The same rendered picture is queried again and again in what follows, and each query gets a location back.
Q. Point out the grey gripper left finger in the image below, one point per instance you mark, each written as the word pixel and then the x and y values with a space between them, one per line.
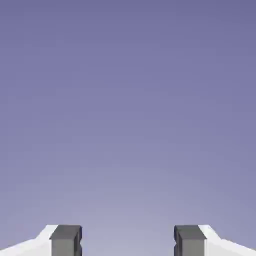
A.
pixel 64 242

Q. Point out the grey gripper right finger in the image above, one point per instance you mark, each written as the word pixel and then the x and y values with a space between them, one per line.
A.
pixel 190 242

